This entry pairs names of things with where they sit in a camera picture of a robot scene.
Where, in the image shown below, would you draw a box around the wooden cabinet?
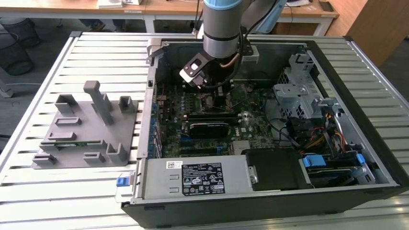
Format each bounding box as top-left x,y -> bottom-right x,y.
325,0 -> 409,69

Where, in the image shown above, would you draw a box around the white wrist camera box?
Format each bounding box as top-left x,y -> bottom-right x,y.
177,51 -> 211,88

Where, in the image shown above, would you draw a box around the black PC case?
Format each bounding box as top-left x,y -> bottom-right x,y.
119,37 -> 409,228

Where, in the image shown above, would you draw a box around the silver metal handle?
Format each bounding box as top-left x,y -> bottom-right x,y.
247,164 -> 259,185

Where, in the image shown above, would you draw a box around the RAM slot white clips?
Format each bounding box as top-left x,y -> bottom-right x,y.
187,116 -> 242,120
187,121 -> 242,125

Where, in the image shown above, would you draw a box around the grey parts rack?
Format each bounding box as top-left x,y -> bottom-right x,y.
30,80 -> 139,170

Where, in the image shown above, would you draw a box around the black expansion slot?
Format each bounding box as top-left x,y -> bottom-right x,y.
178,148 -> 221,156

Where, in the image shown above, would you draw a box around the green motherboard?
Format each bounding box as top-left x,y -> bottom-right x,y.
151,80 -> 277,159

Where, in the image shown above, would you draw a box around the coloured power wire bundle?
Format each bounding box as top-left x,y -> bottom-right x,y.
299,112 -> 350,155

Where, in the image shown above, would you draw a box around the grey power supply unit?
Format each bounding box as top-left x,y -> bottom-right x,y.
129,157 -> 258,200

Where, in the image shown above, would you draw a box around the wooden desk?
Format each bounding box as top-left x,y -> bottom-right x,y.
0,0 -> 339,36

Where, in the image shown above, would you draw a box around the silver chipset heatsink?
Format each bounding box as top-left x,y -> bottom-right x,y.
231,140 -> 250,154

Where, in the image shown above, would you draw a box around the green RAM stick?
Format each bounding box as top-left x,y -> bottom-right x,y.
54,140 -> 103,148

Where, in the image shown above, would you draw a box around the black camera cable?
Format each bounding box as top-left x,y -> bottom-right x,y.
199,0 -> 286,91

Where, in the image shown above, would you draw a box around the black graphics card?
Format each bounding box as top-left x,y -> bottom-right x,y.
187,122 -> 230,140

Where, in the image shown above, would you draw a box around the metal socket cover frame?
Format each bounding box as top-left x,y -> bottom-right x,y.
227,83 -> 255,108

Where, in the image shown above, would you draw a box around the black mesh waste bin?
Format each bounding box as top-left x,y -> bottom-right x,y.
0,18 -> 41,47
0,33 -> 34,76

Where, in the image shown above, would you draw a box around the metal drive cage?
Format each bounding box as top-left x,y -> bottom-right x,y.
273,53 -> 323,120

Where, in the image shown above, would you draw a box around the black plastic cover box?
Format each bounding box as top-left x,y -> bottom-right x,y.
245,148 -> 313,192

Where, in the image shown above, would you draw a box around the CPU socket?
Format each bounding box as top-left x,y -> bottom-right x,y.
199,93 -> 234,115

